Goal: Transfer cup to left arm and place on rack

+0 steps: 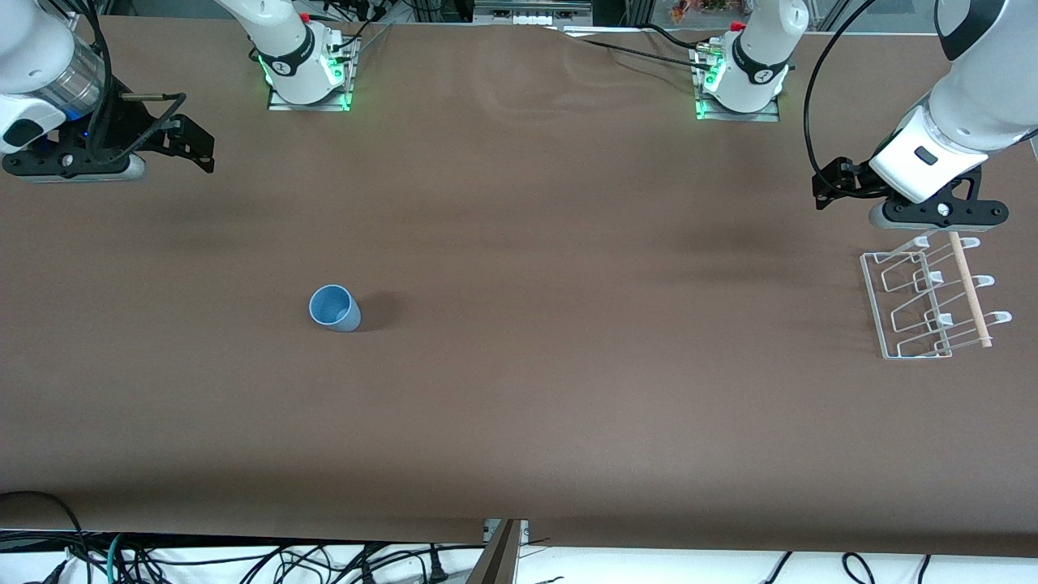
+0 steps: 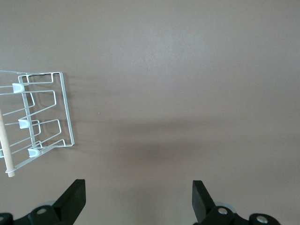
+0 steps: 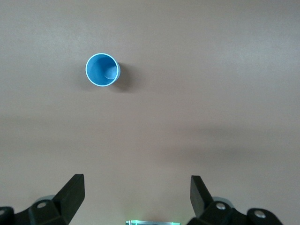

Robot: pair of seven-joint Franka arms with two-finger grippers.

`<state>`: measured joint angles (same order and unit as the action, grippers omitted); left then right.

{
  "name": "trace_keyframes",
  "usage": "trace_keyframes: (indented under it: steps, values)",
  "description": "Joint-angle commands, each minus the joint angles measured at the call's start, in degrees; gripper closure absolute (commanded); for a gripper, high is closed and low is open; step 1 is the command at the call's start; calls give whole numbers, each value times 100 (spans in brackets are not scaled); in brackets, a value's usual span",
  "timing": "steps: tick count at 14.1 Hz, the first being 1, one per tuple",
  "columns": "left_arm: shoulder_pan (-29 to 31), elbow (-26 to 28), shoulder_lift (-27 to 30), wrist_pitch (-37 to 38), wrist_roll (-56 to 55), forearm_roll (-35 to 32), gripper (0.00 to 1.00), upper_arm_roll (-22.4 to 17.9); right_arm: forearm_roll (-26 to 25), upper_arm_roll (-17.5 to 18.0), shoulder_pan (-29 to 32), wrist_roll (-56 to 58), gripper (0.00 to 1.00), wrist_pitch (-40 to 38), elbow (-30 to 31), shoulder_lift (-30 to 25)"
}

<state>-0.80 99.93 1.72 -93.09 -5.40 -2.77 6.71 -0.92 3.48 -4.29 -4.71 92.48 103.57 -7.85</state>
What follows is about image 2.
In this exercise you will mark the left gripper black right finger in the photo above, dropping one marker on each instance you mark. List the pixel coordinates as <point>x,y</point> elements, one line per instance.
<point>202,204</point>

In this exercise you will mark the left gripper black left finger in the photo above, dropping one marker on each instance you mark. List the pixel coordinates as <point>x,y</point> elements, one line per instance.
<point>68,204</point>

